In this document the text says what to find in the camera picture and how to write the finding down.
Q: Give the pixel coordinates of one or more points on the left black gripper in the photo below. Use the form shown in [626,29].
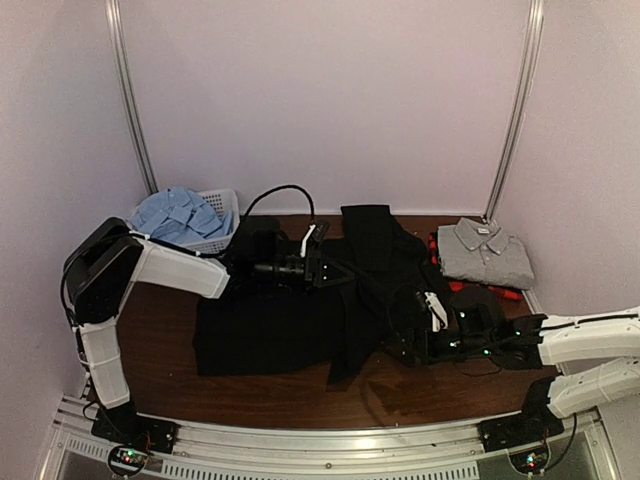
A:
[314,276]

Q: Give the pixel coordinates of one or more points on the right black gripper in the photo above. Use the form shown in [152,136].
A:
[411,339]

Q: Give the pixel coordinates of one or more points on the black long sleeve shirt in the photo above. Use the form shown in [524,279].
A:
[273,329]

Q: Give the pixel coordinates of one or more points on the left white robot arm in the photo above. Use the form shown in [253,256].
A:
[98,277]

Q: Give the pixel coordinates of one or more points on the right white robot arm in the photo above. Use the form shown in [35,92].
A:
[611,339]

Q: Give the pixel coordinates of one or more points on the red black plaid shirt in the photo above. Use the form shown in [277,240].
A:
[457,285]

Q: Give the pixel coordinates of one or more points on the grey folded button shirt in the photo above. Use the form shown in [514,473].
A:
[485,254]

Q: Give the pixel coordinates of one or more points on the white plastic basket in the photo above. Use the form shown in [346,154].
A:
[215,220]

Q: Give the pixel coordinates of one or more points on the light blue shirt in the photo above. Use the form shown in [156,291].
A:
[180,215]

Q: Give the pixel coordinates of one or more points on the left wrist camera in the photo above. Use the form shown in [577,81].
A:
[313,238]

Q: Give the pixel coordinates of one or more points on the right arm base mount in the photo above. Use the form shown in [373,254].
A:
[525,434]

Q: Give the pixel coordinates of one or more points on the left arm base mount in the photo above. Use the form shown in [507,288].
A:
[135,438]

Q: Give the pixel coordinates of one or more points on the right aluminium frame post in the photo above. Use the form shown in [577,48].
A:
[528,66]

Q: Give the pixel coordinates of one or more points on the aluminium frame post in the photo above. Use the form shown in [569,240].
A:
[132,116]
[528,66]

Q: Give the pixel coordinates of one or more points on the left aluminium frame post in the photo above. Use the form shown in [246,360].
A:
[132,116]

